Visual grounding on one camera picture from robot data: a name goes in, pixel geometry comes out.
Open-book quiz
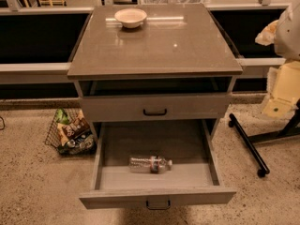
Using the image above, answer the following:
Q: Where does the clear plastic water bottle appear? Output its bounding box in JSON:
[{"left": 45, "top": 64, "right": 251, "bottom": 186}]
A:
[{"left": 128, "top": 156, "right": 173, "bottom": 174}]

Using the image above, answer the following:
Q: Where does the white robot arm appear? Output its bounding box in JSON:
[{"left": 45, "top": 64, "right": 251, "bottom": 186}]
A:
[{"left": 255, "top": 2, "right": 300, "bottom": 118}]

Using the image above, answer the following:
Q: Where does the closed grey top drawer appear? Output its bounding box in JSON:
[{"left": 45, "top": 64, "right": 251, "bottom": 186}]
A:
[{"left": 80, "top": 94, "right": 230, "bottom": 122}]

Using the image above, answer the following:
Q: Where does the grey drawer cabinet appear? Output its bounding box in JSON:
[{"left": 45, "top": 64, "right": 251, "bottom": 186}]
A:
[{"left": 67, "top": 4, "right": 242, "bottom": 132}]

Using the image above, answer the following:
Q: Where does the open grey middle drawer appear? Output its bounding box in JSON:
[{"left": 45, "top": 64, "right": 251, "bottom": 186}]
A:
[{"left": 80, "top": 120, "right": 236, "bottom": 210}]

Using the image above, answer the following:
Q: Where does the brown snack bag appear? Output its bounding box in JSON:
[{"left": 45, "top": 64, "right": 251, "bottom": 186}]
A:
[{"left": 57, "top": 111, "right": 90, "bottom": 145}]

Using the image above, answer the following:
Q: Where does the green snack bag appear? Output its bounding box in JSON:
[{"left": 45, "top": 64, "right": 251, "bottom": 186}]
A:
[{"left": 54, "top": 109, "right": 69, "bottom": 125}]

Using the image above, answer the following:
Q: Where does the white ceramic bowl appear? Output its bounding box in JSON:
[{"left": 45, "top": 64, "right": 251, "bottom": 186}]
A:
[{"left": 114, "top": 8, "right": 147, "bottom": 29}]

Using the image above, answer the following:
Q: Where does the metal railing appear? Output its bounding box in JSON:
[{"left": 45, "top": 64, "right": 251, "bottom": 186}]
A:
[{"left": 0, "top": 0, "right": 294, "bottom": 83}]

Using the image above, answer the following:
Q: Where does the black wheeled stand base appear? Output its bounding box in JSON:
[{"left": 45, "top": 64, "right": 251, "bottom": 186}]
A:
[{"left": 228, "top": 101, "right": 300, "bottom": 177}]

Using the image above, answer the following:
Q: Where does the wire basket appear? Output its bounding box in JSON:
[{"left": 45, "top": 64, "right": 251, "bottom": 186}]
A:
[{"left": 45, "top": 108, "right": 97, "bottom": 156}]

